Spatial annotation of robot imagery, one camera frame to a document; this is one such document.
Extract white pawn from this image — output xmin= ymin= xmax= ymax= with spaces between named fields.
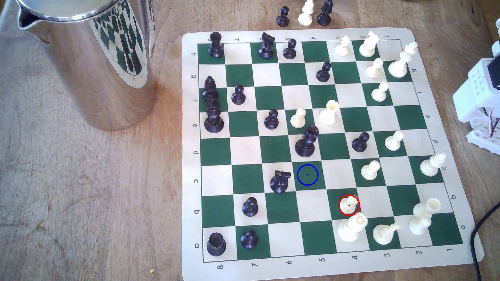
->
xmin=290 ymin=108 xmax=307 ymax=129
xmin=385 ymin=130 xmax=405 ymax=151
xmin=371 ymin=81 xmax=390 ymax=102
xmin=340 ymin=196 xmax=359 ymax=215
xmin=335 ymin=36 xmax=351 ymax=56
xmin=361 ymin=160 xmax=381 ymax=181
xmin=366 ymin=58 xmax=384 ymax=79

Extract green and cream chess mat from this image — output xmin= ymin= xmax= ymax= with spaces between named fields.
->
xmin=181 ymin=27 xmax=485 ymax=281

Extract black pawn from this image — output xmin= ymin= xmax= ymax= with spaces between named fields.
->
xmin=264 ymin=110 xmax=279 ymax=130
xmin=316 ymin=62 xmax=332 ymax=82
xmin=242 ymin=197 xmax=259 ymax=218
xmin=241 ymin=229 xmax=258 ymax=250
xmin=283 ymin=39 xmax=297 ymax=60
xmin=352 ymin=132 xmax=370 ymax=153
xmin=231 ymin=84 xmax=247 ymax=105
xmin=276 ymin=6 xmax=290 ymax=27

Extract black knight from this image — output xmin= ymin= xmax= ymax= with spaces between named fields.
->
xmin=270 ymin=170 xmax=291 ymax=194
xmin=258 ymin=32 xmax=276 ymax=59

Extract black bishop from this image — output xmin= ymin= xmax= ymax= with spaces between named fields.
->
xmin=316 ymin=0 xmax=333 ymax=26
xmin=202 ymin=76 xmax=219 ymax=103

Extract black rook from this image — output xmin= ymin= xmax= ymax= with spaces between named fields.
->
xmin=206 ymin=233 xmax=227 ymax=257
xmin=208 ymin=32 xmax=225 ymax=58

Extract white queen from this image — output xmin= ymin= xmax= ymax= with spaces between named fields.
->
xmin=337 ymin=213 xmax=368 ymax=243

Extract white bishop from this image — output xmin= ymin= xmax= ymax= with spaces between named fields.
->
xmin=298 ymin=0 xmax=315 ymax=27
xmin=420 ymin=152 xmax=447 ymax=177

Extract white knight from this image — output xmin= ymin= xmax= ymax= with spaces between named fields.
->
xmin=373 ymin=222 xmax=402 ymax=245
xmin=359 ymin=31 xmax=380 ymax=58

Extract polished steel pitcher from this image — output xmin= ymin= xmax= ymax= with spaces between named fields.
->
xmin=16 ymin=0 xmax=158 ymax=131

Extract white king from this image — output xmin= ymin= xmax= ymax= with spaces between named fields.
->
xmin=388 ymin=42 xmax=418 ymax=78

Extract red white black servo wires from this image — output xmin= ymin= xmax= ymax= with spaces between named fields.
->
xmin=484 ymin=107 xmax=500 ymax=138

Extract black camera cable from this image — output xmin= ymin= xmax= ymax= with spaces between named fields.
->
xmin=470 ymin=202 xmax=500 ymax=281

